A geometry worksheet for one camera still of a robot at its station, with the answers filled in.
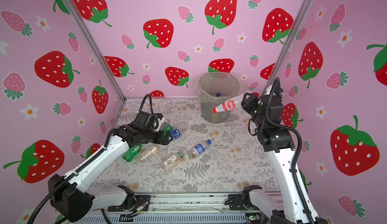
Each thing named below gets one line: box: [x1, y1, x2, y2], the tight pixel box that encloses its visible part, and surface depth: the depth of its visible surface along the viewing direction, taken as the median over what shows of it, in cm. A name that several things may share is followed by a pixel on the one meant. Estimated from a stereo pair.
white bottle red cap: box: [212, 99, 239, 114], surface depth 71 cm
